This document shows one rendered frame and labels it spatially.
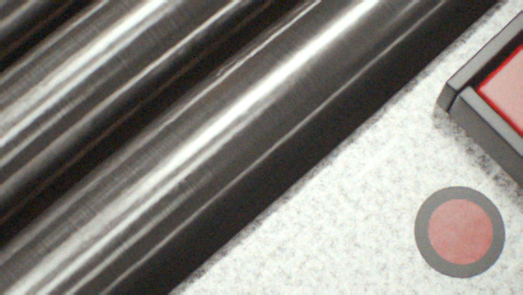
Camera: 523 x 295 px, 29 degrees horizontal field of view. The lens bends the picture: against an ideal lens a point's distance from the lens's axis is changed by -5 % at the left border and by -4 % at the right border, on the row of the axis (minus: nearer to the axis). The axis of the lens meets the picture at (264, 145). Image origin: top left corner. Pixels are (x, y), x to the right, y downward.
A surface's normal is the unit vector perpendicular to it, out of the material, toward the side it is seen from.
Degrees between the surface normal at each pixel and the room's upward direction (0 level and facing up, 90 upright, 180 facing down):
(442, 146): 0
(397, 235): 0
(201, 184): 32
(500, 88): 0
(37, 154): 50
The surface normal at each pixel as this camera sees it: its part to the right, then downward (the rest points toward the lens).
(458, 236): 0.08, -0.37
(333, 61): 0.33, -0.08
